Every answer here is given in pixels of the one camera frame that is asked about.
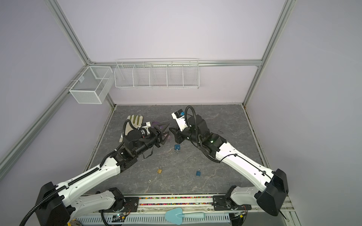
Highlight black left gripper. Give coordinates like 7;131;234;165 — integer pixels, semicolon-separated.
134;122;170;157

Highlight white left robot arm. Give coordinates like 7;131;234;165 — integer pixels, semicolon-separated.
20;123;170;226

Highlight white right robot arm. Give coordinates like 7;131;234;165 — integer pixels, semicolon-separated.
170;105;289;216

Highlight purple garden trowel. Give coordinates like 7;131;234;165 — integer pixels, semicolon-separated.
151;121;164;129

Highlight cream and green work glove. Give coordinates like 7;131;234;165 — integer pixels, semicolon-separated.
119;115;143;143

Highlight white mesh box basket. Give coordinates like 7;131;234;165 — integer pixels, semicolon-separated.
69;66;114;104

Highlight teal garden trowel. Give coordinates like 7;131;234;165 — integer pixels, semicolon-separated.
165;207;205;225

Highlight yellow black pliers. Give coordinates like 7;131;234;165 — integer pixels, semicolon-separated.
67;219;83;226

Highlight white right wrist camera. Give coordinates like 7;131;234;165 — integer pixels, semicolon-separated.
172;109;188;131

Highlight white wire shelf basket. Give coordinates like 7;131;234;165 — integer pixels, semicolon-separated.
114;58;200;89

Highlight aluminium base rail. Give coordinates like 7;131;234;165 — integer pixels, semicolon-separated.
58;192;295;214

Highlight white slotted cable duct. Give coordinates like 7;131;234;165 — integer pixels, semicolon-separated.
76;213;231;226

